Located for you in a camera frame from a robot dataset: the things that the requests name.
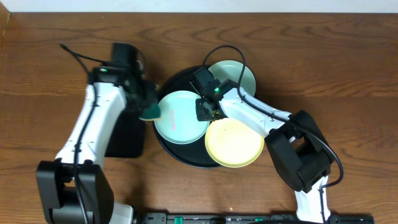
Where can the round black serving tray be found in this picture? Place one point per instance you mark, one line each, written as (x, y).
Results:
(195, 153)

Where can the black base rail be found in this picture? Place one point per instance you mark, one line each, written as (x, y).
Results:
(163, 218)

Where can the pale green plate top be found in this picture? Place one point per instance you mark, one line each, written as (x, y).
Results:
(231, 70)

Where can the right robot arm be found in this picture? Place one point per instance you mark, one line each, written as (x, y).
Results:
(301, 155)

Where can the light blue plate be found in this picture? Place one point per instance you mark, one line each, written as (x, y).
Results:
(178, 123)

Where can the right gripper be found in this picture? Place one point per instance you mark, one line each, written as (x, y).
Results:
(201, 114)

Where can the green and yellow sponge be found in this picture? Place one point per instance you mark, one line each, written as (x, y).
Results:
(150, 114)

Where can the black rectangular tray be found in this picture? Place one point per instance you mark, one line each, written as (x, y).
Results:
(127, 139)

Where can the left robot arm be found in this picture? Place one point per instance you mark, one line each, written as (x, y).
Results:
(73, 187)

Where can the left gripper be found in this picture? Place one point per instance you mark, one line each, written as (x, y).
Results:
(144, 101)

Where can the yellow plate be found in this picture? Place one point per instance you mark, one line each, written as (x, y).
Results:
(231, 143)

